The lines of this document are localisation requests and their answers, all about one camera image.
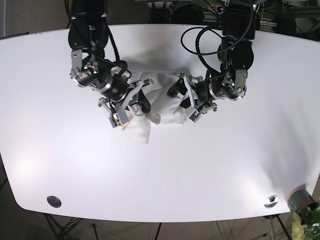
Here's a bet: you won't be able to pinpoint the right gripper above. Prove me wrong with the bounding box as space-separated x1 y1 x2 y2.
70 57 154 128

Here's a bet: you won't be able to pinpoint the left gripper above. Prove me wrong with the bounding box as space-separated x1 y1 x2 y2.
167 69 248 123

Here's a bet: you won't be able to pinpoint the white printed T-shirt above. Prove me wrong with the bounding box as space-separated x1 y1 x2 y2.
122 72 186 144

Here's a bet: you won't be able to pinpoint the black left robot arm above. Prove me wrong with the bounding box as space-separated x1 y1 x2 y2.
167 0 257 122

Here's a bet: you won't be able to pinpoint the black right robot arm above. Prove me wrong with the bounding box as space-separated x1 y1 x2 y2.
64 0 153 128

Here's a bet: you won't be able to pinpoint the left silver table grommet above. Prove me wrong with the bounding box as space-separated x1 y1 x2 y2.
47 195 62 208

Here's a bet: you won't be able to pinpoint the silver table grommet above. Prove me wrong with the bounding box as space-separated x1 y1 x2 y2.
47 195 62 208
264 195 279 209

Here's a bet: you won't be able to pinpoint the right silver table grommet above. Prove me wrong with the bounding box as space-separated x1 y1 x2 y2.
264 195 279 209

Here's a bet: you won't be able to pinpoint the grey plant pot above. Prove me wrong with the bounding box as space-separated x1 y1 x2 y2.
286 186 318 213

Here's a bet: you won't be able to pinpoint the green potted plant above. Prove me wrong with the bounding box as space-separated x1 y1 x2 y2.
291 202 320 240

